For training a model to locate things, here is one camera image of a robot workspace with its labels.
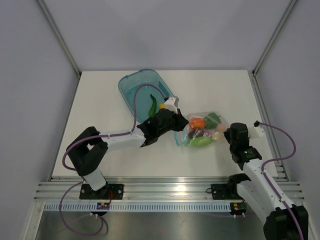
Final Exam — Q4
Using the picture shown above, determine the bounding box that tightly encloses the yellow fake fruit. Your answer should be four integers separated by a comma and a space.
159, 104, 166, 110

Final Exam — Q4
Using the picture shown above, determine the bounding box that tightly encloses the clear zip top bag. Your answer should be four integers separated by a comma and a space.
174, 111, 229, 148

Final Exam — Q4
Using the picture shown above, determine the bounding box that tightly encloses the aluminium mounting rail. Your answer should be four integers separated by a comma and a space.
34, 176, 228, 202

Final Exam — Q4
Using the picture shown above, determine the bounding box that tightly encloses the white slotted cable duct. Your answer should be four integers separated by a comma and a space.
44, 201, 231, 213

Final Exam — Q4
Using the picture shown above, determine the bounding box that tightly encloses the cream fake garlic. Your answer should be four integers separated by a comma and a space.
211, 131, 224, 143

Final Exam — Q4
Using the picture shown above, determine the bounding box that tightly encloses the teal transparent plastic bin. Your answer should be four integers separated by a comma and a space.
118, 68, 174, 123

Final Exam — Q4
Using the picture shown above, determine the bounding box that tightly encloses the green fake bell pepper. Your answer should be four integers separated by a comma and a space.
204, 112, 222, 129

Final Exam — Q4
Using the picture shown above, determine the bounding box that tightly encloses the light green fake vegetable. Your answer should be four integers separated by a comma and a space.
187, 136, 213, 148

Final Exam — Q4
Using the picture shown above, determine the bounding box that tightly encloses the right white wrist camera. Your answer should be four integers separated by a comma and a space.
248, 120, 265, 140

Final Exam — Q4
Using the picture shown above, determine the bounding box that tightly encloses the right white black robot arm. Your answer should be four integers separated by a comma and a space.
224, 122, 309, 240

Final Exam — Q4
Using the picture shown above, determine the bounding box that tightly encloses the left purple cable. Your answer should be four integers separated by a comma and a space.
59, 84, 167, 236

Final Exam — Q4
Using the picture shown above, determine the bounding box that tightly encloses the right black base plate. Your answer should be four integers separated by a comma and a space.
210, 183, 241, 200

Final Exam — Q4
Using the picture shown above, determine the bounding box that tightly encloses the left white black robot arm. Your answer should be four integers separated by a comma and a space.
63, 108, 189, 200

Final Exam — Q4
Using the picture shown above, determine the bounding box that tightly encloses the right aluminium frame post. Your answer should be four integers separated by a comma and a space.
252, 0, 300, 78

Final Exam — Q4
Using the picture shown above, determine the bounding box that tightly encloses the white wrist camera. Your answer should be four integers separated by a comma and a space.
164, 96, 180, 114
248, 120, 265, 140

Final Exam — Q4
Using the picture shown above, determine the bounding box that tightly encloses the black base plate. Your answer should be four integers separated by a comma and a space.
210, 183, 241, 200
79, 183, 124, 200

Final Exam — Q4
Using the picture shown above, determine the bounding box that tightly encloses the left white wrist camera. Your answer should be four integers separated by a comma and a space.
164, 96, 180, 114

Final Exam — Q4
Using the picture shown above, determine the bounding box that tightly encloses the aluminium frame post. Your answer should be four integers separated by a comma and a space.
252, 0, 300, 78
37, 0, 81, 78

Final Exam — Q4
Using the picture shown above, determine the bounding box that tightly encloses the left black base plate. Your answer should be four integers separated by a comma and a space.
79, 183, 124, 200

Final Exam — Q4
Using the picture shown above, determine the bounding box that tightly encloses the purple fake eggplant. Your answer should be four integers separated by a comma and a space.
188, 128, 214, 139

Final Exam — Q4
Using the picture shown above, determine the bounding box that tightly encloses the green fake chili pepper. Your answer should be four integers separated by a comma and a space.
148, 94, 157, 117

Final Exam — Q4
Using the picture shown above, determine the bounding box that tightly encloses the orange fake fruit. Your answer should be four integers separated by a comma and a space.
189, 117, 206, 129

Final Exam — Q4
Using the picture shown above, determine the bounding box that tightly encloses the left aluminium frame post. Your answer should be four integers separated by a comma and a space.
37, 0, 81, 78

